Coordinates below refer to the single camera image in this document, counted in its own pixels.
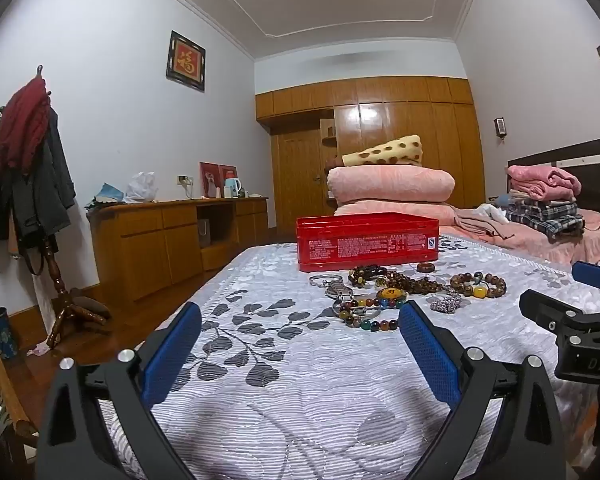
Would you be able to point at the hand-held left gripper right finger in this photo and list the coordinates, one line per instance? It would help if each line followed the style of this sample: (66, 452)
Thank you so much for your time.
(430, 360)

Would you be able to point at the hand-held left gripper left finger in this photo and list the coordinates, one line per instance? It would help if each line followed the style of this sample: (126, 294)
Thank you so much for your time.
(172, 355)

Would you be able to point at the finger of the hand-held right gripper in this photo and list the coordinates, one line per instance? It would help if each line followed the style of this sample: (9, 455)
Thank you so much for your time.
(547, 310)
(597, 275)

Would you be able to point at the sparkly silver ornament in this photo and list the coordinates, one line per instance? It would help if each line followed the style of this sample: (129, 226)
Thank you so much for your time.
(445, 305)

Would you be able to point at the silver link watch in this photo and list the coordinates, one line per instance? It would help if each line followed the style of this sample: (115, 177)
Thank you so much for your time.
(338, 288)

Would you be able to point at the silver bangle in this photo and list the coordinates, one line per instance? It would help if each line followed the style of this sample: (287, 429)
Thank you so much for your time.
(330, 275)

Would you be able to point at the red tin box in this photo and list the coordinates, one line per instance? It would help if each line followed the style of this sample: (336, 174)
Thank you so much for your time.
(360, 247)

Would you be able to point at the pink bedsheet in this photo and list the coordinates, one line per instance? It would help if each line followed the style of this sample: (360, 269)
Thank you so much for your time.
(555, 247)

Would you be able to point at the plaid folded clothes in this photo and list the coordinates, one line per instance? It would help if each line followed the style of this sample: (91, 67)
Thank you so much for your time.
(545, 217)

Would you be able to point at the dark slippers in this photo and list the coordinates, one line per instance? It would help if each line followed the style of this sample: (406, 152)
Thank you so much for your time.
(87, 305)

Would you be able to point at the wooden sideboard cabinet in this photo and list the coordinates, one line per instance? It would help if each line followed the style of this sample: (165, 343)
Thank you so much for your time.
(145, 250)

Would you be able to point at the pink folded blanket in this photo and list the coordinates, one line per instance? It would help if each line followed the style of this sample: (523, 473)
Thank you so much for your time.
(545, 180)

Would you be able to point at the beige cloth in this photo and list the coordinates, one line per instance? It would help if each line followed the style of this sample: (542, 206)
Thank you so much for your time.
(480, 222)

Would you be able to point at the grey paper bag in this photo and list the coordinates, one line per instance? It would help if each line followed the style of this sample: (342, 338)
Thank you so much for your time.
(204, 234)

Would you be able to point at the grey leaf-pattern bedspread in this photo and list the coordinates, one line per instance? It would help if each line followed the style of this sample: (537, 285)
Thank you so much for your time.
(290, 410)

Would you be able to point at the wooden coat rack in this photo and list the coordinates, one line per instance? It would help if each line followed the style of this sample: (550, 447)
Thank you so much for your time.
(60, 285)

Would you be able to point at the pink folded quilt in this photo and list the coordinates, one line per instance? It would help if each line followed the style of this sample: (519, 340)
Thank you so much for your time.
(390, 185)
(395, 212)

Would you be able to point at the wooden chair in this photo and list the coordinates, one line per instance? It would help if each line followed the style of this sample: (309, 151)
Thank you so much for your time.
(10, 400)

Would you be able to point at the white plastic bag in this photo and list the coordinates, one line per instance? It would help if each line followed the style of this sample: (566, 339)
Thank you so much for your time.
(141, 187)

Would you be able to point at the blue cloth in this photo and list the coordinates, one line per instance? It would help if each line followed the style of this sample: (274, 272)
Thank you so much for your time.
(107, 194)

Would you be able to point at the blue patterned can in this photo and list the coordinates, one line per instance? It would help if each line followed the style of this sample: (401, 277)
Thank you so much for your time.
(0, 335)

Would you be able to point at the dark coat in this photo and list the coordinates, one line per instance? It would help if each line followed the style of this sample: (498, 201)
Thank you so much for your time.
(45, 195)

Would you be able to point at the yellow spotted blanket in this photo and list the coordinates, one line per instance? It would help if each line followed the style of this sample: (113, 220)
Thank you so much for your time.
(385, 152)

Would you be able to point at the wooden door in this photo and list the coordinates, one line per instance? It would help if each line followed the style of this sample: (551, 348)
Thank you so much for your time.
(300, 185)

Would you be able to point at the wooden wardrobe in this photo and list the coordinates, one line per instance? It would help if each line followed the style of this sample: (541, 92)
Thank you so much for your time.
(405, 120)

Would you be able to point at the red scarf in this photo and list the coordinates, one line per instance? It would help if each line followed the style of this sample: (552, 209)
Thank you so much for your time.
(22, 125)

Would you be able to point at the wall power outlet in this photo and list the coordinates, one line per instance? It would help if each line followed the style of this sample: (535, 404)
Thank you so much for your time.
(184, 179)

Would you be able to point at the red photo frame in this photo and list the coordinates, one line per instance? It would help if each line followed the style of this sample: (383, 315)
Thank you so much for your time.
(209, 177)
(228, 169)

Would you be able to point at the framed red wall picture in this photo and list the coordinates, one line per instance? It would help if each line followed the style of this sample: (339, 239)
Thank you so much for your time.
(186, 60)

